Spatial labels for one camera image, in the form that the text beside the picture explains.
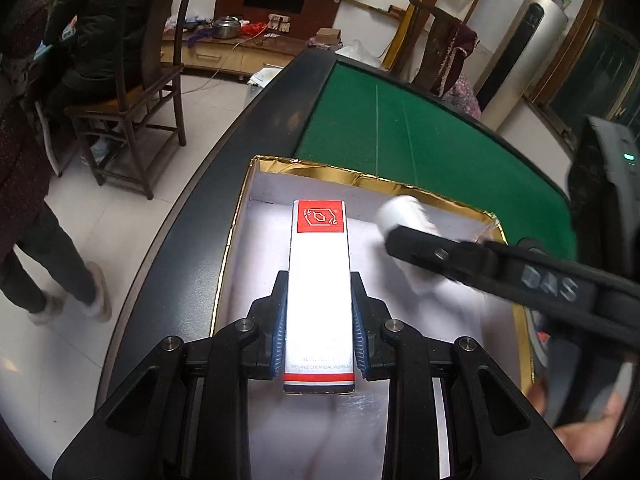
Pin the long white box red label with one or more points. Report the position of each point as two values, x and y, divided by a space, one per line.
317 285

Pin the barred window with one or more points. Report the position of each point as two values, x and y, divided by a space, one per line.
605 60

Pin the maroon cloth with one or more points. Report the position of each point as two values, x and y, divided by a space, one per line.
462 50

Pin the wooden television cabinet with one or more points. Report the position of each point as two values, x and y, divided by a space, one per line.
230 55

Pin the gold-rimmed white tray box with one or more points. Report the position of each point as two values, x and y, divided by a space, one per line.
260 240

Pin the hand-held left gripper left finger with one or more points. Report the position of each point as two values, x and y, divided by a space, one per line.
280 320

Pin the floral cloth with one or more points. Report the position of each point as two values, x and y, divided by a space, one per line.
467 97

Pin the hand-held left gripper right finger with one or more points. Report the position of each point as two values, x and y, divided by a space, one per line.
357 330

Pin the white plastic bottle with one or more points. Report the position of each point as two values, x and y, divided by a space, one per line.
405 212

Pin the standing air conditioner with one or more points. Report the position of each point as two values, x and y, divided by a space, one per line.
530 60

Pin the small cardboard box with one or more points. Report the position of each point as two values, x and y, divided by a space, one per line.
328 36

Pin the metal pot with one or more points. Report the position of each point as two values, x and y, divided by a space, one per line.
226 29

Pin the person's right hand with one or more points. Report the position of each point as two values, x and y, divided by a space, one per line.
595 430

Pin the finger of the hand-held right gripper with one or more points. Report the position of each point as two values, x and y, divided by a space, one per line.
440 255

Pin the white plastic bag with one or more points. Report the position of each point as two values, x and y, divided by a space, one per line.
362 54

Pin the wooden chair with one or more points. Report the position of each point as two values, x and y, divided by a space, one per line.
145 95
430 55

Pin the white power strip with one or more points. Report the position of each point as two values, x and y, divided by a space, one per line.
279 23

